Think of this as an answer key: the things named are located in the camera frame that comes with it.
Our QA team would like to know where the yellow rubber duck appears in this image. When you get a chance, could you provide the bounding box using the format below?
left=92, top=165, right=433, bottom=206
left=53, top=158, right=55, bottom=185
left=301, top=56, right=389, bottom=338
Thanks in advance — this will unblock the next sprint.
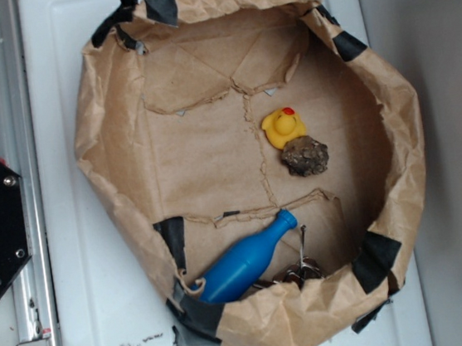
left=260, top=107, right=308, bottom=150

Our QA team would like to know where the brown paper bag bin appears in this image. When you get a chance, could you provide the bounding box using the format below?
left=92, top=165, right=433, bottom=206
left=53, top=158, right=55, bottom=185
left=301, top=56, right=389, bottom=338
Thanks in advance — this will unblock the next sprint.
left=75, top=0, right=426, bottom=346

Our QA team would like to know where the silver keys bunch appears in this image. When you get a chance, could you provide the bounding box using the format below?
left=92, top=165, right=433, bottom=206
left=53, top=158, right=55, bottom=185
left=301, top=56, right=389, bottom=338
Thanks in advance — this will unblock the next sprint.
left=252, top=225, right=324, bottom=290

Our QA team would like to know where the brown rough rock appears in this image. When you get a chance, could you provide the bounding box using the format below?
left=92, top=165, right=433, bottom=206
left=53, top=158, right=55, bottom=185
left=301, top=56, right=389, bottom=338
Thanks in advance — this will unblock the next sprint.
left=281, top=135, right=329, bottom=178

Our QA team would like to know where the aluminium frame rail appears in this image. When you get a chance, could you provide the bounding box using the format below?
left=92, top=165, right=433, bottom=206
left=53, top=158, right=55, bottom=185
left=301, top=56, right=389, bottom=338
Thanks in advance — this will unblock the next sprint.
left=0, top=0, right=61, bottom=346

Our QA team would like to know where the white tray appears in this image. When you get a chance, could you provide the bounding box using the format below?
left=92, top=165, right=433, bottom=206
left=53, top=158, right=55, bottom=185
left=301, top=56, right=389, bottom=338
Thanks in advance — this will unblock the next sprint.
left=18, top=0, right=433, bottom=346

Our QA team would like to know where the blue plastic bottle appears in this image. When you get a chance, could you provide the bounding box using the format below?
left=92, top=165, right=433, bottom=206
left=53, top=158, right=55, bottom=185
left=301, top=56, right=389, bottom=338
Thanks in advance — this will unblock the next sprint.
left=191, top=209, right=298, bottom=304

